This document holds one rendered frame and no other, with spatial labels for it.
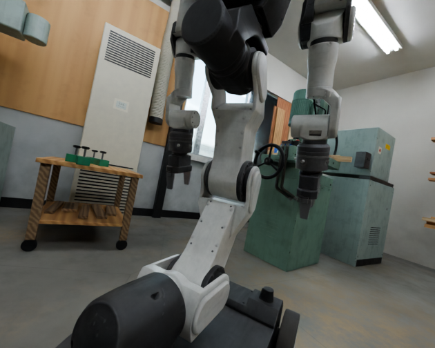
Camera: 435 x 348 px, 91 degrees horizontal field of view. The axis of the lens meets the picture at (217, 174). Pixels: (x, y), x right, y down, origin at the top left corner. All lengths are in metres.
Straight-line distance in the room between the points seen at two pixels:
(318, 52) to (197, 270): 0.65
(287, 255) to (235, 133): 1.31
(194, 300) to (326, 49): 0.68
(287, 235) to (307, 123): 1.26
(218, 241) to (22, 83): 2.33
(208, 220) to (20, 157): 2.15
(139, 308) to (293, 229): 1.45
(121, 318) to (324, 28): 0.76
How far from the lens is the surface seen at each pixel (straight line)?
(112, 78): 2.38
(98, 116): 2.29
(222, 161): 0.70
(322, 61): 0.66
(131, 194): 1.55
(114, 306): 0.47
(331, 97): 0.65
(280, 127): 3.68
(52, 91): 2.62
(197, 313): 0.56
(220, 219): 0.69
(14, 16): 2.33
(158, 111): 2.52
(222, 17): 0.55
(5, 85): 2.66
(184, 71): 0.83
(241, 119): 0.68
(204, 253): 0.67
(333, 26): 0.69
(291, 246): 1.80
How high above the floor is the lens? 0.60
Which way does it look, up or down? 1 degrees up
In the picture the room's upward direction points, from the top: 11 degrees clockwise
